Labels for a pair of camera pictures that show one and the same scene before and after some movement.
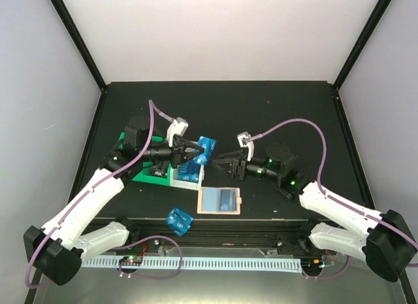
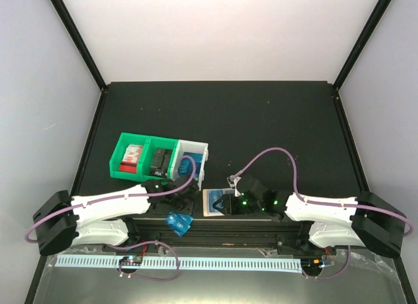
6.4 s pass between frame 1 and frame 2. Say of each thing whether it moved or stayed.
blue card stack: stayed
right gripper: moved
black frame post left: stayed
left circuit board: stayed
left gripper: moved
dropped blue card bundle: stayed
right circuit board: stayed
